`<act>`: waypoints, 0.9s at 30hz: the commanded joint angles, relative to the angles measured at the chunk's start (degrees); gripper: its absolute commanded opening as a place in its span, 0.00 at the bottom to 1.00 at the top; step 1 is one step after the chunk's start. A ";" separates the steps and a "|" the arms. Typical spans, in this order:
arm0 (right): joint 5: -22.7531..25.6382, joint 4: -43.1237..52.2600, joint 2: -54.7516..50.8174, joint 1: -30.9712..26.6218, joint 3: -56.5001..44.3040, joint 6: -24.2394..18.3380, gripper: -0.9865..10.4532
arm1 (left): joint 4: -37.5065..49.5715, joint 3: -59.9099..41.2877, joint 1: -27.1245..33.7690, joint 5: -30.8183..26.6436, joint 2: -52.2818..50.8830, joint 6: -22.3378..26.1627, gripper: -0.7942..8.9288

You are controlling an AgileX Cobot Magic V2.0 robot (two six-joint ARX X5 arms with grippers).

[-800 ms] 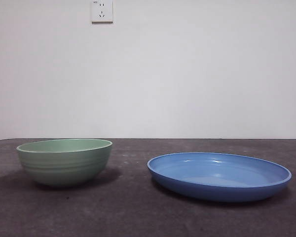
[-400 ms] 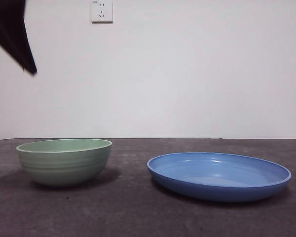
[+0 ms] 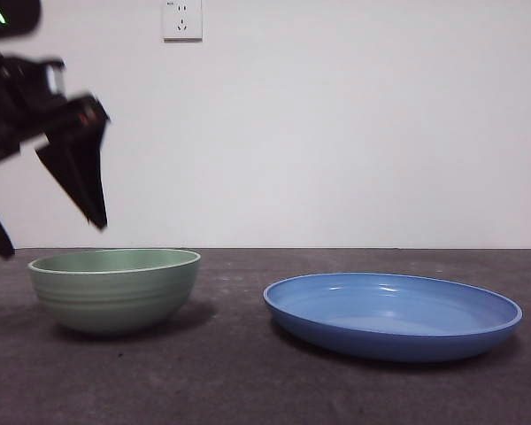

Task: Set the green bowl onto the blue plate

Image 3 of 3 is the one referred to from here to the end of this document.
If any green ribbed bowl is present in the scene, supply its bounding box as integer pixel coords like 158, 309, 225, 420
27, 248, 203, 335

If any blue plate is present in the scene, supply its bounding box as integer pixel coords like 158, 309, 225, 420
262, 272, 524, 365

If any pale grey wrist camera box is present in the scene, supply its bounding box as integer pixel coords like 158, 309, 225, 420
45, 61, 67, 97

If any white wall socket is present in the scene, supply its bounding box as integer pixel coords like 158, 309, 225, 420
162, 0, 204, 43

